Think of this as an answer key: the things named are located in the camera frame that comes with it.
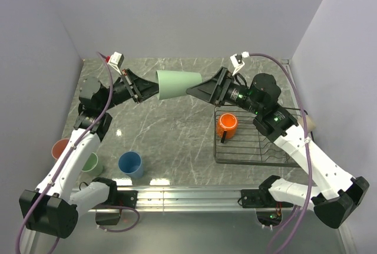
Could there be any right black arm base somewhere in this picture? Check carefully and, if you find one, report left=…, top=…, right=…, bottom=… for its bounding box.
left=237, top=189, right=282, bottom=228

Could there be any black wire dish rack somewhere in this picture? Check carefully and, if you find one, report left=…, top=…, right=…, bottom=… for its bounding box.
left=213, top=105, right=299, bottom=167

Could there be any aluminium mounting rail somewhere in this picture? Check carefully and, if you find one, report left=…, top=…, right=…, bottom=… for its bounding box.
left=119, top=186, right=258, bottom=212

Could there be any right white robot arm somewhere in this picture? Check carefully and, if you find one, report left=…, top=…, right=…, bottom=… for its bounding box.
left=186, top=67, right=369, bottom=229

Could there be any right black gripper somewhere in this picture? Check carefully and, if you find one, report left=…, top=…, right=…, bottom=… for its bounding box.
left=187, top=66, right=263, bottom=115

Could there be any light green plastic cup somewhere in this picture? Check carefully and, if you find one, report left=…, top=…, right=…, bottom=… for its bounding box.
left=81, top=153, right=104, bottom=177

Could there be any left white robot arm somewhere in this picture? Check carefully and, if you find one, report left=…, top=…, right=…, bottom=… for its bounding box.
left=19, top=69, right=159, bottom=239

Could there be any salmon plastic cup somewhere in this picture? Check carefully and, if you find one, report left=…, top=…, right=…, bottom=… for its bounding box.
left=51, top=138, right=69, bottom=160

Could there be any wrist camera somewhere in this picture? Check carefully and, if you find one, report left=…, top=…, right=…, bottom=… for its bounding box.
left=230, top=51, right=250, bottom=76
left=107, top=52, right=124, bottom=75

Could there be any beige plastic cup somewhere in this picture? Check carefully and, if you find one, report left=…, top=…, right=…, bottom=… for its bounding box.
left=298, top=115, right=316, bottom=133

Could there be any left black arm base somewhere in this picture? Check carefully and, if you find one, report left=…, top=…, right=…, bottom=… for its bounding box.
left=77, top=177, right=140, bottom=231

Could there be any orange mug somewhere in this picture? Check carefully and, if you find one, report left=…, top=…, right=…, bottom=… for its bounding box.
left=216, top=113, right=239, bottom=143

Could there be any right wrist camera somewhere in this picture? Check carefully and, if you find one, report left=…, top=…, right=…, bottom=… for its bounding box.
left=230, top=51, right=250, bottom=76

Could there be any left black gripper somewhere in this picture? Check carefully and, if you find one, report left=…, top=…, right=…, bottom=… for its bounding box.
left=100, top=68, right=165, bottom=111

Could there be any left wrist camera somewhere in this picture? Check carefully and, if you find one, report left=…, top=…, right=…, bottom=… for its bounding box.
left=107, top=52, right=124, bottom=75

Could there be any blue plastic cup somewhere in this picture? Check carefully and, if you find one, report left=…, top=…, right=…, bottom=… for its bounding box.
left=118, top=151, right=144, bottom=179

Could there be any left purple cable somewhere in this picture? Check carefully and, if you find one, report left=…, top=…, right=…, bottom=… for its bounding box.
left=14, top=51, right=140, bottom=254

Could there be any pale green plastic cup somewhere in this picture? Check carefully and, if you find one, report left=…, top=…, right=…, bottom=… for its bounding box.
left=156, top=70, right=202, bottom=100

